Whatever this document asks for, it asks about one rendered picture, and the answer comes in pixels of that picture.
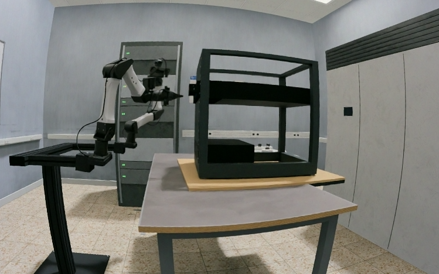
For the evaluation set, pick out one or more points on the black server rack frame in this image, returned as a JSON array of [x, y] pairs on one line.
[[233, 158]]

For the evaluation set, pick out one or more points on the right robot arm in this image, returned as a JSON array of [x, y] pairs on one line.
[[140, 93]]

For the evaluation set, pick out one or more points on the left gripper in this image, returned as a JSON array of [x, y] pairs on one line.
[[156, 71]]

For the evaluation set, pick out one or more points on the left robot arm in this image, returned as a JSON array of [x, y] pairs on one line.
[[132, 126]]

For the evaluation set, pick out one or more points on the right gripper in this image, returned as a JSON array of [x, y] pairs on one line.
[[163, 95]]

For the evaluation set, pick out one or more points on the tan flat board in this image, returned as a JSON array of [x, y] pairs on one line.
[[194, 183]]

